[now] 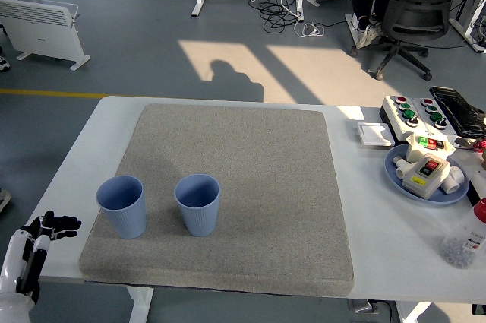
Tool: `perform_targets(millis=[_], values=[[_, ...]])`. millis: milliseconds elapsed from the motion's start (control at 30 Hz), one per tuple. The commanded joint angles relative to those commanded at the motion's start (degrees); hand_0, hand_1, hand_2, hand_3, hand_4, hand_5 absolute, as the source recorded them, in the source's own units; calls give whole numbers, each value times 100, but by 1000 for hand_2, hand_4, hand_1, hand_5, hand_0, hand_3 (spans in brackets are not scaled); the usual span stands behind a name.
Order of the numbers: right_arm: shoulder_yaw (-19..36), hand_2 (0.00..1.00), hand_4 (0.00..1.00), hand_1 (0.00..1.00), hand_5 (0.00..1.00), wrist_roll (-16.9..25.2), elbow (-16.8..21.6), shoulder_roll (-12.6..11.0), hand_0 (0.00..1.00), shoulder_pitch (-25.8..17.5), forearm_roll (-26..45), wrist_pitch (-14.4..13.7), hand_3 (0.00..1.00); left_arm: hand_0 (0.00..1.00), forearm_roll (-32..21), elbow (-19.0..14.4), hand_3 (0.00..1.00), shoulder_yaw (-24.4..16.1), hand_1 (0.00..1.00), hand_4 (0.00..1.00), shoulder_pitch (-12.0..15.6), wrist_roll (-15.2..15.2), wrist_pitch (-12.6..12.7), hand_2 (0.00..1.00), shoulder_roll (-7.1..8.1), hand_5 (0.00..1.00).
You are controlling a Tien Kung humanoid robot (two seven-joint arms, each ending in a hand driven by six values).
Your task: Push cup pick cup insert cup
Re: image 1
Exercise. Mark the white desk frame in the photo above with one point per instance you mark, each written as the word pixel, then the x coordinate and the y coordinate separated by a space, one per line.
pixel 465 30

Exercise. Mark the white push-button control box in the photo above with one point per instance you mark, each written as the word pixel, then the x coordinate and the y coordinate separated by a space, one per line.
pixel 442 129
pixel 395 116

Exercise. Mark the white switch box red button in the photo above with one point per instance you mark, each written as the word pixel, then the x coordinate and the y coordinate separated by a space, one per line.
pixel 425 182

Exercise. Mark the black wrapped flat object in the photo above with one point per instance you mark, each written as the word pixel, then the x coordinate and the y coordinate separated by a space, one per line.
pixel 457 110

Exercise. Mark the white table leg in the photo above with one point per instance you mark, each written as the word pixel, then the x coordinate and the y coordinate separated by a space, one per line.
pixel 412 313
pixel 139 306

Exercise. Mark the red small object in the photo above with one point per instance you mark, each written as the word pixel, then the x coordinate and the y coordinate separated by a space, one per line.
pixel 480 145

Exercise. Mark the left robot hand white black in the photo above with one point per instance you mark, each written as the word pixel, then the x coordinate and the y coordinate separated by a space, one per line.
pixel 15 254

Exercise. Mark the clear bottle red cap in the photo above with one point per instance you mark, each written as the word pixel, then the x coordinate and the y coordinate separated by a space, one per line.
pixel 465 239

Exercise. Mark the blue ribbed plastic cup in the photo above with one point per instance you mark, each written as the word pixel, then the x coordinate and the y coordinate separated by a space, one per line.
pixel 127 216
pixel 199 216

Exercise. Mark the white pipe fitting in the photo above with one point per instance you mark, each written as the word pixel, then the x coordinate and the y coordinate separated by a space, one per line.
pixel 401 166
pixel 455 180

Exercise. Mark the grey-brown foam mat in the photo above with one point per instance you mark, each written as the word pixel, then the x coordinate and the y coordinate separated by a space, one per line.
pixel 247 186

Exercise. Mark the white box green red switches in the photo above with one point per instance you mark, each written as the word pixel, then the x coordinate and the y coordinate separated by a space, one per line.
pixel 415 152

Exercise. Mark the white desk foot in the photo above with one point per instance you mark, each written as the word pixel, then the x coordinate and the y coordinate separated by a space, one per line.
pixel 353 28

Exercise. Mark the grey box under table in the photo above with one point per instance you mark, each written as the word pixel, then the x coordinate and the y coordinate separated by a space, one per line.
pixel 362 306

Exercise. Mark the black office chair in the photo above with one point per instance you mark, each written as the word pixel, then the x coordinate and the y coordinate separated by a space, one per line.
pixel 417 7

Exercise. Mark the blue round plate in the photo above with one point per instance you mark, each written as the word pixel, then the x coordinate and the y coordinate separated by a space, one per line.
pixel 393 175

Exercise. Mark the person's shoe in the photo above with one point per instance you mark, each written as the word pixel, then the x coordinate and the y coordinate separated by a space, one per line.
pixel 3 63

